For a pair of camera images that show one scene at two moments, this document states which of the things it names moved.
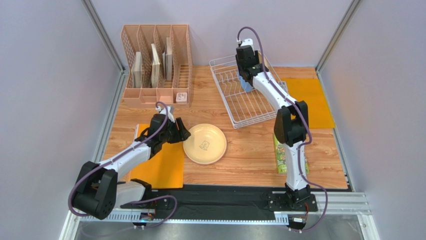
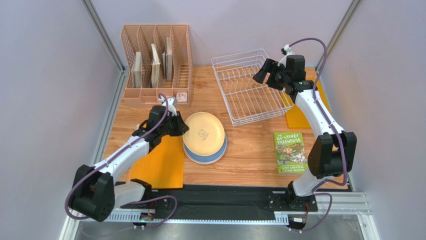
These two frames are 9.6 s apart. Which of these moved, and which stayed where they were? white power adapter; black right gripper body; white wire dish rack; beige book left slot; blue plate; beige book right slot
Moved: black right gripper body; blue plate
Stayed: beige book left slot; beige book right slot; white power adapter; white wire dish rack
